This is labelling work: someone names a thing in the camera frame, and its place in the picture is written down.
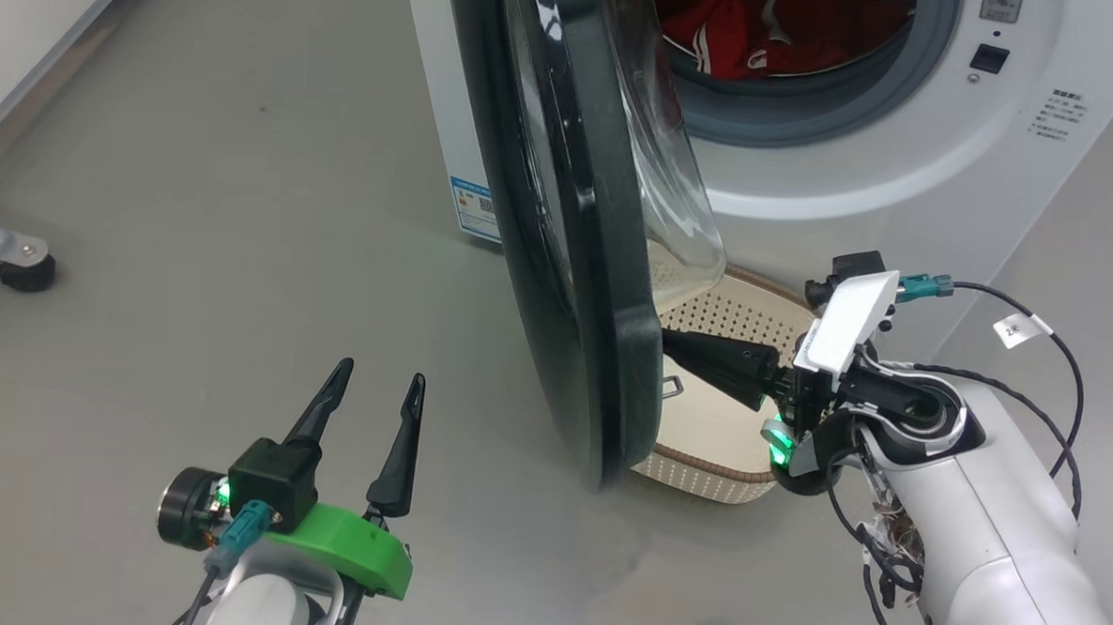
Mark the red garment with white stripes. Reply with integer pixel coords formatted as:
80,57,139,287
661,0,757,82

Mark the white washing machine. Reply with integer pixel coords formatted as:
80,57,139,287
387,0,1113,372

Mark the blue white energy label sticker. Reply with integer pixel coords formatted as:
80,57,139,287
446,175,506,246

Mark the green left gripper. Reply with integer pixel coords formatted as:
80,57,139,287
261,354,428,602

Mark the grey leg with black caster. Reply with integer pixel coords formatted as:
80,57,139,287
0,215,60,295

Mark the dark round washing machine door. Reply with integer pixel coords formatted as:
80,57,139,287
421,0,741,500

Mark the plain red garment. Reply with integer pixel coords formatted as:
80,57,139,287
648,0,915,84

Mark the beige perforated laundry basket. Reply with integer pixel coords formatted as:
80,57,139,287
627,260,819,509

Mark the white cable tag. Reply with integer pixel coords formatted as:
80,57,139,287
993,310,1054,353

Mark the right teal-plug camera cable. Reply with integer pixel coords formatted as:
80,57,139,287
887,269,1094,521

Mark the teal-plug camera cable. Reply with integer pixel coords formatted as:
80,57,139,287
887,269,1094,521
167,495,273,625

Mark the white cabinet panel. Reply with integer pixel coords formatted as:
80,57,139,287
0,0,150,170

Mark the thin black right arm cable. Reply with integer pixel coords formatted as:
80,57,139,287
823,484,946,625

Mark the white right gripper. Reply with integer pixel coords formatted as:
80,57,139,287
656,260,901,480

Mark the left teal-plug camera cable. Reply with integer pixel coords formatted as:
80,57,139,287
167,495,273,625

